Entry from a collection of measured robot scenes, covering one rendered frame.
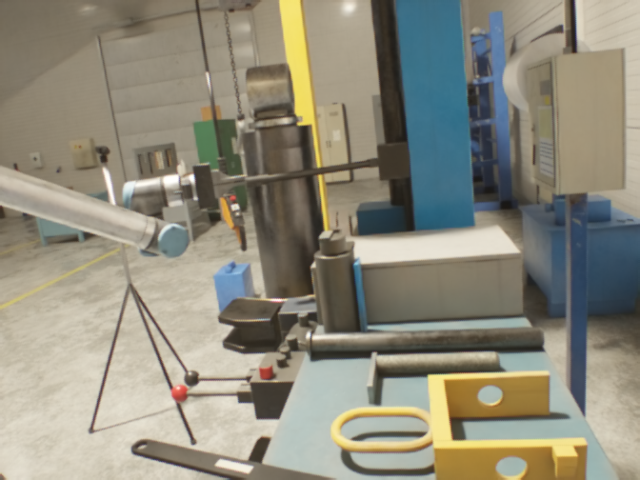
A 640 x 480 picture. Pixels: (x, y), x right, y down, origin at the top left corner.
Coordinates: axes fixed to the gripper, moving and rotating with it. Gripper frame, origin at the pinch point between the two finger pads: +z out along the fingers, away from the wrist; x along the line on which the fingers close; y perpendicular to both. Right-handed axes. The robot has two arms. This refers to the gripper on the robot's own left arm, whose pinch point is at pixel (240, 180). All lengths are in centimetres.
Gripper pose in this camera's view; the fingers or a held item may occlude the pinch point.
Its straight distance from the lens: 150.3
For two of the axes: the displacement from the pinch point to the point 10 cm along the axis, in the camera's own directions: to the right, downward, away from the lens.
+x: 1.2, 9.7, 2.1
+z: 9.7, -1.6, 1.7
